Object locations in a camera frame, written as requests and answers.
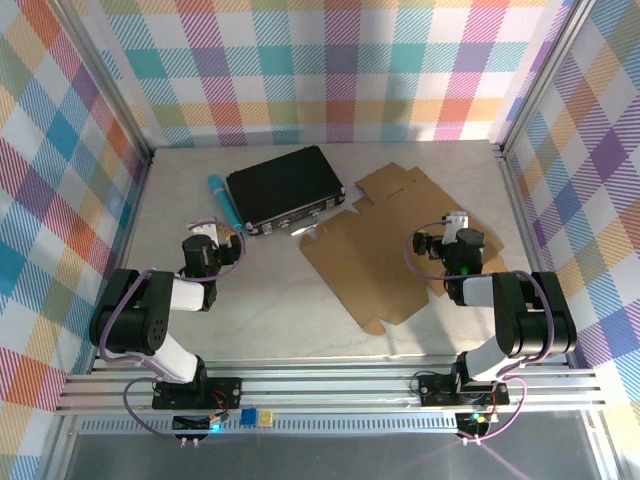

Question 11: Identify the left black controller board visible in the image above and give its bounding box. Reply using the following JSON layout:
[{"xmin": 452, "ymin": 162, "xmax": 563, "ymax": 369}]
[{"xmin": 171, "ymin": 414, "xmax": 225, "ymax": 434}]

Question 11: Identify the aluminium frame post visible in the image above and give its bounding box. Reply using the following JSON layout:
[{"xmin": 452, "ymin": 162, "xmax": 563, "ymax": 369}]
[
  {"xmin": 49, "ymin": 0, "xmax": 156, "ymax": 161},
  {"xmin": 492, "ymin": 0, "xmax": 597, "ymax": 159}
]

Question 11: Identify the black hard case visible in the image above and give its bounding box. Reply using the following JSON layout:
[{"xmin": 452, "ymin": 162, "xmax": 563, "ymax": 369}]
[{"xmin": 224, "ymin": 145, "xmax": 347, "ymax": 237}]

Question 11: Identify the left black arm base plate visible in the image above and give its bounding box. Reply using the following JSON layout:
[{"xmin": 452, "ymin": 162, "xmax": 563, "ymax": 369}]
[{"xmin": 152, "ymin": 377, "xmax": 244, "ymax": 411}]

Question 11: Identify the black controller board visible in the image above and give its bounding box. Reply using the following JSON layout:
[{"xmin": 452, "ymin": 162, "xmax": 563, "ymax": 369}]
[
  {"xmin": 455, "ymin": 412, "xmax": 494, "ymax": 436},
  {"xmin": 171, "ymin": 414, "xmax": 225, "ymax": 434}
]

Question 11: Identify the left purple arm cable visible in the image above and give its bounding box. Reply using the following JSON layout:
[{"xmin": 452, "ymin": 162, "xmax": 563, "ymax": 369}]
[{"xmin": 97, "ymin": 227, "xmax": 247, "ymax": 442}]

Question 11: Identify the brown cardboard paper box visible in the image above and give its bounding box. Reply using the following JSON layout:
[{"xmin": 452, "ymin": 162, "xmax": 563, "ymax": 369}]
[{"xmin": 298, "ymin": 162, "xmax": 506, "ymax": 336}]

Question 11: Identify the slotted grey cable duct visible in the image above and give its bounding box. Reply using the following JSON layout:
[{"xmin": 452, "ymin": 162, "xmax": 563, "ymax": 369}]
[{"xmin": 79, "ymin": 418, "xmax": 459, "ymax": 434}]

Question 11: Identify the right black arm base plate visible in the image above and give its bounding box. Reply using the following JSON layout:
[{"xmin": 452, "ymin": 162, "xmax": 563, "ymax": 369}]
[{"xmin": 418, "ymin": 374, "xmax": 510, "ymax": 407}]

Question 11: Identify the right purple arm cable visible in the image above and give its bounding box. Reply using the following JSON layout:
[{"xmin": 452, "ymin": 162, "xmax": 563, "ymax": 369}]
[{"xmin": 403, "ymin": 224, "xmax": 559, "ymax": 444}]

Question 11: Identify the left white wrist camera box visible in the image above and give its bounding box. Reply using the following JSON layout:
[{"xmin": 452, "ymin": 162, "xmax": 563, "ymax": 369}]
[{"xmin": 187, "ymin": 217, "xmax": 222, "ymax": 242}]

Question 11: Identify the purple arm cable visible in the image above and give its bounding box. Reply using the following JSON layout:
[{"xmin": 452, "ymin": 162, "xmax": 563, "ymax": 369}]
[
  {"xmin": 403, "ymin": 224, "xmax": 559, "ymax": 444},
  {"xmin": 97, "ymin": 227, "xmax": 247, "ymax": 442}
]

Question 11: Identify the aluminium mounting rail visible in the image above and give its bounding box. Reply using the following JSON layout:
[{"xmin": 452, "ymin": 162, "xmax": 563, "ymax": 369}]
[{"xmin": 54, "ymin": 352, "xmax": 609, "ymax": 416}]

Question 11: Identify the teal plastic tube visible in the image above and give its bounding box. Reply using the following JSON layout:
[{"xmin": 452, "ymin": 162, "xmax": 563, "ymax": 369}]
[{"xmin": 207, "ymin": 174, "xmax": 245, "ymax": 234}]

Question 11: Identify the right black controller board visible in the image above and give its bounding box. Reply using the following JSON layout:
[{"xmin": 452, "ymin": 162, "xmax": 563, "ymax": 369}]
[{"xmin": 455, "ymin": 412, "xmax": 494, "ymax": 436}]

